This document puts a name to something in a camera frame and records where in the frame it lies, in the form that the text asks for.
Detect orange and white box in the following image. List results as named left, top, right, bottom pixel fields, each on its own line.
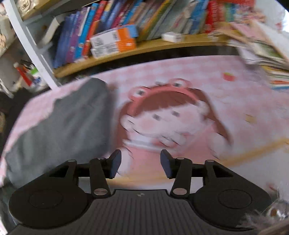
left=90, top=24, right=139, bottom=59

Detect grey fleece garment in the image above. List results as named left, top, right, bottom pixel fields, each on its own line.
left=5, top=77, right=114, bottom=188

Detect grey furry sleeve cuff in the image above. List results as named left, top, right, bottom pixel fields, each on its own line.
left=238, top=187, right=289, bottom=235

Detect pile of papers and booklets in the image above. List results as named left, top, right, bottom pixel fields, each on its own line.
left=209, top=20, right=289, bottom=91

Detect red and white tube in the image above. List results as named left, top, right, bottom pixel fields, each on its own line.
left=13, top=62, right=33, bottom=87

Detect pink cartoon printed mat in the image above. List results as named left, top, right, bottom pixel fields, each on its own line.
left=0, top=55, right=289, bottom=189

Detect wooden bookshelf with white frame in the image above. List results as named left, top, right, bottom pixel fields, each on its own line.
left=2, top=0, right=240, bottom=89

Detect row of colourful books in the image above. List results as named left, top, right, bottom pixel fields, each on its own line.
left=53, top=0, right=256, bottom=69

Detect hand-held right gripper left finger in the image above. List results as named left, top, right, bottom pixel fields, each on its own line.
left=48, top=149, right=122, bottom=199

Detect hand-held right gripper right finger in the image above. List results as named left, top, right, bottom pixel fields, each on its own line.
left=160, top=149, right=235, bottom=199

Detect small white box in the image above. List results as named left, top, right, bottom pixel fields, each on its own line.
left=161, top=32, right=183, bottom=42

